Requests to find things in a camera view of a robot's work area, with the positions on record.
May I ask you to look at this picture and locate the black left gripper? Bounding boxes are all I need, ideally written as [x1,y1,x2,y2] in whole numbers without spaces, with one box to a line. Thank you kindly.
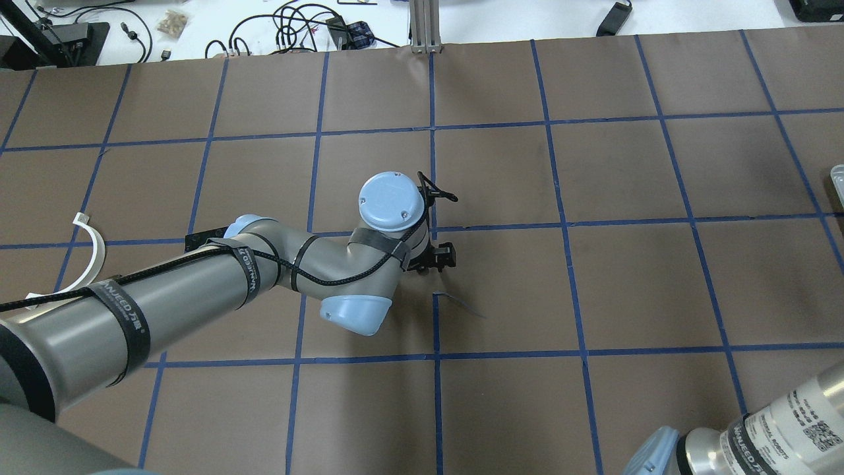
[405,230,458,273]

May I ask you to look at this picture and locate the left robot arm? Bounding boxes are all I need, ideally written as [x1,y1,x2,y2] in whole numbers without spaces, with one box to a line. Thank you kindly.
[1,172,456,474]

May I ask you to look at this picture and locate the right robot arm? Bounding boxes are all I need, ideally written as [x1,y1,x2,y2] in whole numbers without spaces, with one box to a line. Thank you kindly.
[624,363,843,474]

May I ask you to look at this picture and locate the ribbed metal tray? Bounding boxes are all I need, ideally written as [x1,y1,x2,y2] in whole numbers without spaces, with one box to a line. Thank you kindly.
[829,164,844,208]

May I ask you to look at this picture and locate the black power adapter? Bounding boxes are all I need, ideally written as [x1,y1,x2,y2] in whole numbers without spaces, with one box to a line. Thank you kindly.
[595,1,633,37]

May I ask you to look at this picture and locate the white curved plastic part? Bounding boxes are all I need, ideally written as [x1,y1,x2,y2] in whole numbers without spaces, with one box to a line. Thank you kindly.
[63,212,106,292]

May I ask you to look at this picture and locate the black braided cable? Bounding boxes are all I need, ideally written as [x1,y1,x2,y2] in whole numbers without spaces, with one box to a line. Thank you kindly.
[0,170,459,314]

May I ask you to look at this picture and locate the aluminium frame post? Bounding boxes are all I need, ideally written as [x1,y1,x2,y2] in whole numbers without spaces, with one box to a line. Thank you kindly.
[409,0,442,54]

